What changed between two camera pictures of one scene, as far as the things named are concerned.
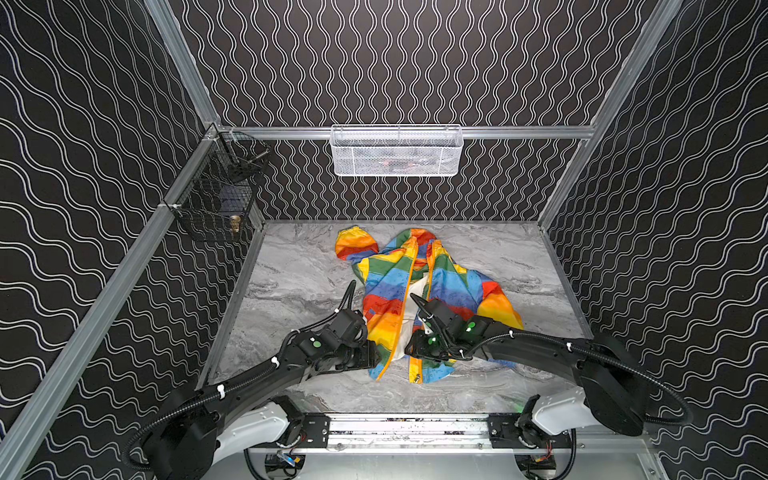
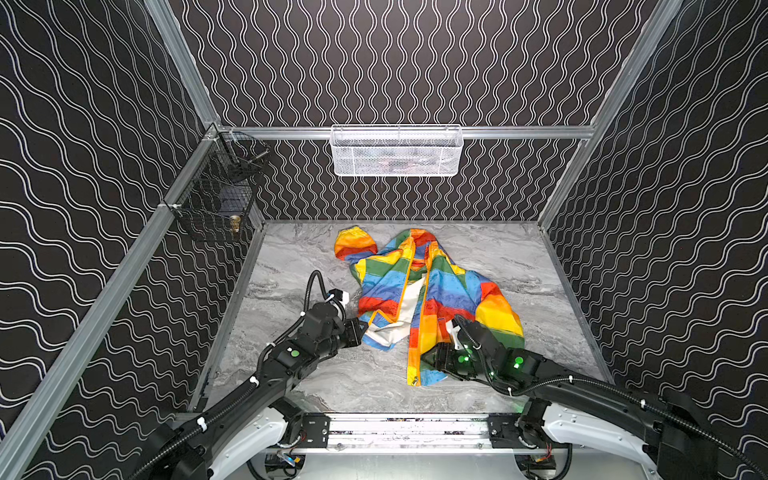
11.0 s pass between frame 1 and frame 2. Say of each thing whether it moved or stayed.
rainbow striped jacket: moved
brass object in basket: stayed
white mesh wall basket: stayed
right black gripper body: moved
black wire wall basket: stayed
